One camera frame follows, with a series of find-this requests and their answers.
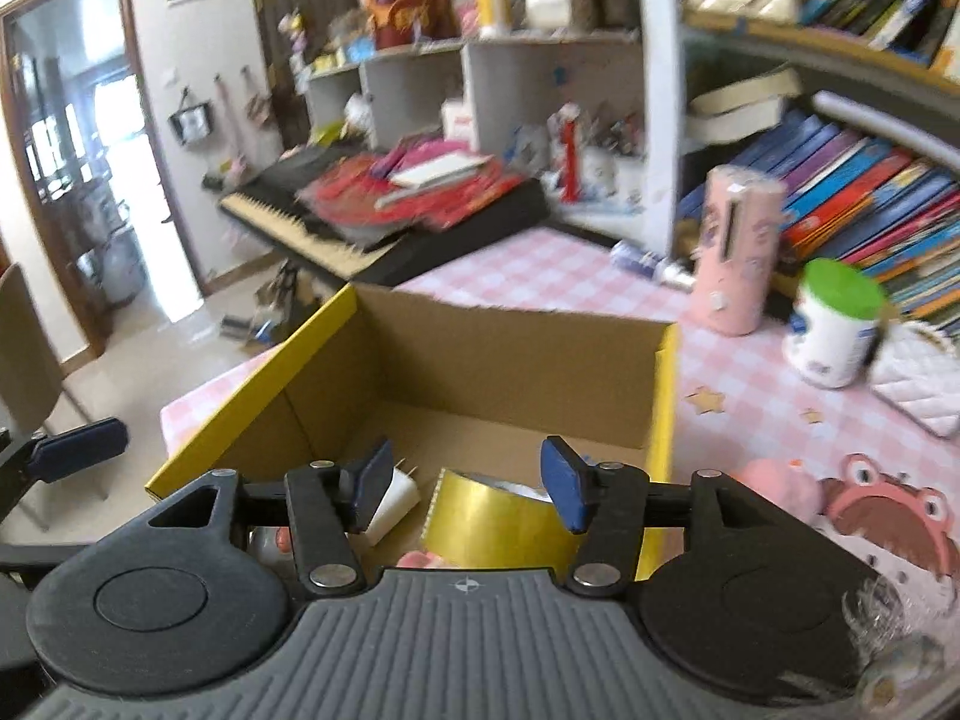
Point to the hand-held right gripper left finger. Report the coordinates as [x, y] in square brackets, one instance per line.
[375, 484]

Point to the white desktop shelf unit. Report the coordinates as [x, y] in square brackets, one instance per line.
[412, 90]

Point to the pink cylinder money box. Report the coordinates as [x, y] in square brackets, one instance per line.
[735, 255]

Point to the white bottle yellow label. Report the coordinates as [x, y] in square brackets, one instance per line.
[493, 4]

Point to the black electronic keyboard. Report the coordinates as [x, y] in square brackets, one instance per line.
[465, 232]

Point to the clear plastic bag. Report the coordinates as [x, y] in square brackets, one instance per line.
[881, 615]

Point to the yellow cardboard box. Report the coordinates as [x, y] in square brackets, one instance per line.
[480, 360]

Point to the dark wooden door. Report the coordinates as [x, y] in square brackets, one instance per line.
[300, 0]

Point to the black keyboard stand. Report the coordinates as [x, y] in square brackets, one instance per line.
[289, 292]

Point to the yellow tape roll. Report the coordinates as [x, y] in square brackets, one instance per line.
[487, 526]

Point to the black hanging tote bag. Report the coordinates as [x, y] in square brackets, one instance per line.
[191, 120]

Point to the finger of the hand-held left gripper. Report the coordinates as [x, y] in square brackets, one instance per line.
[37, 561]
[79, 446]

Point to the brown chair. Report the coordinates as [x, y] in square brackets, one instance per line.
[30, 360]

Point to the white charger adapter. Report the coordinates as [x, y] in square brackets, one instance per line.
[397, 508]

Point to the row of leaning colourful books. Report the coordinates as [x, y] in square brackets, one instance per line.
[862, 202]

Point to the white jar green lid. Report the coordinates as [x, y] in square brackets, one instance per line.
[829, 330]

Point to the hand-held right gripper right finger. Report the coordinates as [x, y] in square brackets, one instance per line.
[562, 493]

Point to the white pen cup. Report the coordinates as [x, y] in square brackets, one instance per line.
[609, 176]

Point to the small pink toy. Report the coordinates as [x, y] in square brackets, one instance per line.
[418, 559]

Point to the brown door frame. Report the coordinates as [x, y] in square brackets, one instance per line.
[146, 165]

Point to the wooden bookshelf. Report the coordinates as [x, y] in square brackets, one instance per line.
[664, 90]

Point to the white flat book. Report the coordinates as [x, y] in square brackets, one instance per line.
[442, 169]

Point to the pile of red booklets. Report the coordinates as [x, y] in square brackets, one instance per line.
[352, 199]

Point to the red hanging ornament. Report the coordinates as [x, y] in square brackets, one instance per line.
[568, 157]

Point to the thick beige book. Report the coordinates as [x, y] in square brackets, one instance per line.
[742, 109]

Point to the pink frog plush toy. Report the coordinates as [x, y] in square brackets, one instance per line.
[885, 525]

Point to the white quilted pouch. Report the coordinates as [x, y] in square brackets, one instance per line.
[919, 382]

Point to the blue white tube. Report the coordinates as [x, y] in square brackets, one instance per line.
[649, 262]

